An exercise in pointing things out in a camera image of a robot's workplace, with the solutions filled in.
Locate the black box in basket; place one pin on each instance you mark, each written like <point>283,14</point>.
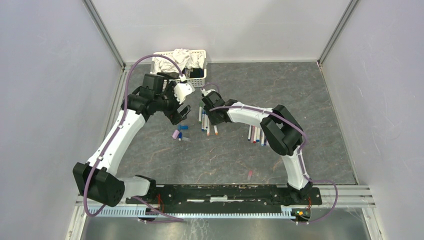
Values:
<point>189,73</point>

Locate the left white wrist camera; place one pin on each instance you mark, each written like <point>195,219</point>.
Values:
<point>182,90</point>

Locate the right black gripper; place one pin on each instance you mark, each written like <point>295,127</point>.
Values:
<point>213,121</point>

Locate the pink translucent cap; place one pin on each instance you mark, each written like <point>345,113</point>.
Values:
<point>250,173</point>

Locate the white crumpled cloth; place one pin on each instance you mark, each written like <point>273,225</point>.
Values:
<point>184,58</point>

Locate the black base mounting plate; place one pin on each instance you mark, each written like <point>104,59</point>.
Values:
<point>228,199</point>

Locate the blue capped marker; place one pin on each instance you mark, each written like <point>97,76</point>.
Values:
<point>262,138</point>

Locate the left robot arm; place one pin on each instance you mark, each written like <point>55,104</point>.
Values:
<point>96,178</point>

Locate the pink highlighter cap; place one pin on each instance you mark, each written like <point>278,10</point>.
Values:
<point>176,134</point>

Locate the aluminium frame rail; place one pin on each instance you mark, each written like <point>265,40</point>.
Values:
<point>340,197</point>

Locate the pink thin marker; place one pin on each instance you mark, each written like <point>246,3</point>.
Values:
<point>253,135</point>

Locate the green capped marker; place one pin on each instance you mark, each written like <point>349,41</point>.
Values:
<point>200,113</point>

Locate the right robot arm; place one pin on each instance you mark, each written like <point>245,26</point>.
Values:
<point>282,132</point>

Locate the orange capped marker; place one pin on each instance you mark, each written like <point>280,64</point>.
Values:
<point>207,127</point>

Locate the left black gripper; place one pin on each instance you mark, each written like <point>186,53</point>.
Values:
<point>174,115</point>

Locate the white plastic basket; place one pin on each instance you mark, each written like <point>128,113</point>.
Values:
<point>195,82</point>

